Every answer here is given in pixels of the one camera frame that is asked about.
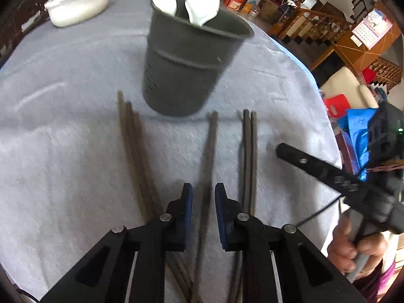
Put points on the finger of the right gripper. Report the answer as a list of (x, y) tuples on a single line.
[(343, 182)]

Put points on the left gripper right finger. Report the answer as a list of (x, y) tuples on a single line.
[(234, 225)]

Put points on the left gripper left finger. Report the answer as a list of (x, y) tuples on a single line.
[(176, 230)]

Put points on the dark chopstick pair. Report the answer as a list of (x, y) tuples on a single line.
[(254, 162), (245, 195)]

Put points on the person right hand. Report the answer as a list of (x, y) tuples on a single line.
[(341, 251)]

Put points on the blue plastic bag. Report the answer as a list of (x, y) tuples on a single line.
[(355, 123)]

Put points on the red plastic stool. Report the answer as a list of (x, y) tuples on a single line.
[(336, 106)]

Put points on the cream chair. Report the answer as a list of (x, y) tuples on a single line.
[(345, 82)]

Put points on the dark grey utensil holder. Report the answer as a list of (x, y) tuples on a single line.
[(184, 62)]

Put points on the wooden stair railing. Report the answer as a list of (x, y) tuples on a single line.
[(309, 26)]

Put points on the white plastic spoon right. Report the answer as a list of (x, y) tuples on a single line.
[(201, 11)]

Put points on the wall calendar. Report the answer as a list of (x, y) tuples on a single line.
[(371, 29)]

